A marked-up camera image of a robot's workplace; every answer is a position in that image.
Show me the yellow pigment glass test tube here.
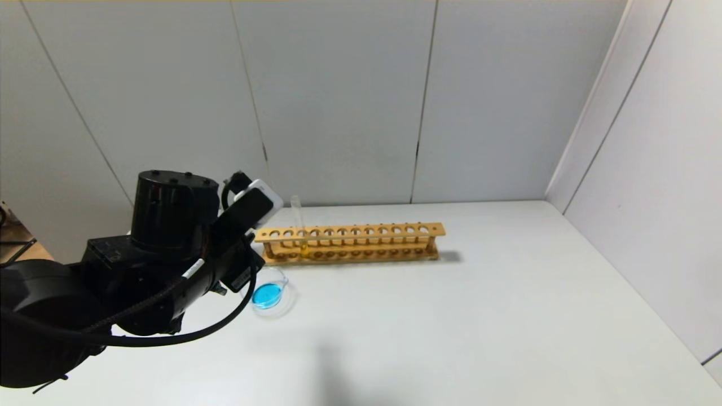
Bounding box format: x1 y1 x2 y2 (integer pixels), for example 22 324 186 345
290 196 311 258

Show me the wooden test tube rack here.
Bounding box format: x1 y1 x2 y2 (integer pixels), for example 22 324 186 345
254 223 446 267

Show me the clear glass dish with spout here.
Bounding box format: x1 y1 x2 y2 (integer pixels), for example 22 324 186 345
243 267 298 317

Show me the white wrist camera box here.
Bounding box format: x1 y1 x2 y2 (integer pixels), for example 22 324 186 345
224 178 284 240

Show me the black metal frame object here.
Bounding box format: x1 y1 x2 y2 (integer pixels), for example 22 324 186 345
0 202 38 267

